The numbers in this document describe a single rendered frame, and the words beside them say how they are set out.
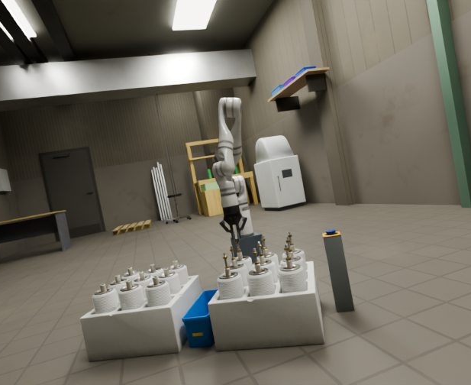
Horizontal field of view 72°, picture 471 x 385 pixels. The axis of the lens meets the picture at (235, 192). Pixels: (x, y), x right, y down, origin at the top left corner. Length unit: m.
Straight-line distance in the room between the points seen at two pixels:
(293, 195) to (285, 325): 4.34
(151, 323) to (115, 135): 7.84
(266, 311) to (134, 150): 7.94
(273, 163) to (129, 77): 3.24
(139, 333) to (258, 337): 0.47
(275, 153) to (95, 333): 4.45
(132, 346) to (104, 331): 0.13
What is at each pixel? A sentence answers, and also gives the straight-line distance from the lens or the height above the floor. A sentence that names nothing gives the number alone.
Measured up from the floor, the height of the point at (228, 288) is 0.22.
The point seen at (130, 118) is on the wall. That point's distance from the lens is 9.07.
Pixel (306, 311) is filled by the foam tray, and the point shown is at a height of 0.12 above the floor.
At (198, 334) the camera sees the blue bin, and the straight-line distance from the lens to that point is 1.36.
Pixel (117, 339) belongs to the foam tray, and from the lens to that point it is 1.47.
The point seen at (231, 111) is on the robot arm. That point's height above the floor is 0.92.
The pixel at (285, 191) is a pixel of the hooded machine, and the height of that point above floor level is 0.30.
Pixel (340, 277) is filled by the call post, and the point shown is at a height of 0.14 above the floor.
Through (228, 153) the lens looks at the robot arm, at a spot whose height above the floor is 0.73.
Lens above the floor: 0.59
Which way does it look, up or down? 2 degrees down
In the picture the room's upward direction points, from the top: 11 degrees counter-clockwise
